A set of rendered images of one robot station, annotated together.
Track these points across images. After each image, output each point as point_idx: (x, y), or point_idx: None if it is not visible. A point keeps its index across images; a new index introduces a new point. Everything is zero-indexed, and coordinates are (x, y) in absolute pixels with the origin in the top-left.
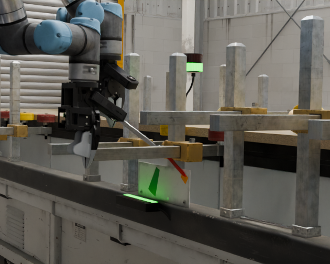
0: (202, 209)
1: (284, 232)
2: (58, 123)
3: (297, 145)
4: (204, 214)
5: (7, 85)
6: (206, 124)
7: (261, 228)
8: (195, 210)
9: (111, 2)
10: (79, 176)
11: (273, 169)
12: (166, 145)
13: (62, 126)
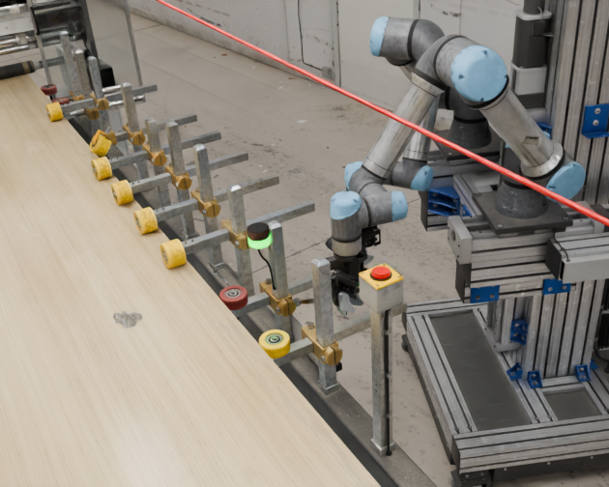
0: (265, 318)
1: (227, 271)
2: (380, 241)
3: (217, 219)
4: (267, 306)
5: None
6: (220, 383)
7: (238, 277)
8: (273, 313)
9: (341, 191)
10: (408, 482)
11: None
12: (291, 287)
13: (377, 243)
